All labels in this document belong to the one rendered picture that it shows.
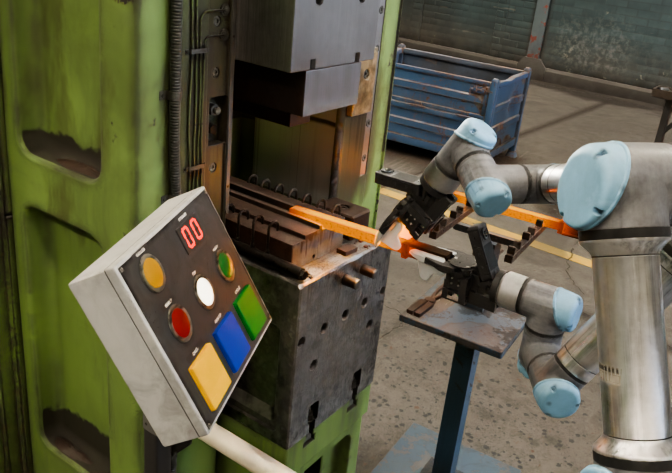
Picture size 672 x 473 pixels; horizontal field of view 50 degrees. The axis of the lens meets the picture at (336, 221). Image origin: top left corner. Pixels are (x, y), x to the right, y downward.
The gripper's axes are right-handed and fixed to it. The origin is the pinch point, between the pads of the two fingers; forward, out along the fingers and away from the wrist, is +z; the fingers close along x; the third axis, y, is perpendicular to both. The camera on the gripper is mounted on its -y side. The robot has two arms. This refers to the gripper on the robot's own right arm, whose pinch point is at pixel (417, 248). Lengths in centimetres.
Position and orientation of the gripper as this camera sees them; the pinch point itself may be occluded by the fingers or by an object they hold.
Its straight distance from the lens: 156.1
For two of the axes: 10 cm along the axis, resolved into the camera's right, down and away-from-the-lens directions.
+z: -8.1, -2.8, 5.1
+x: 5.8, -2.7, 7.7
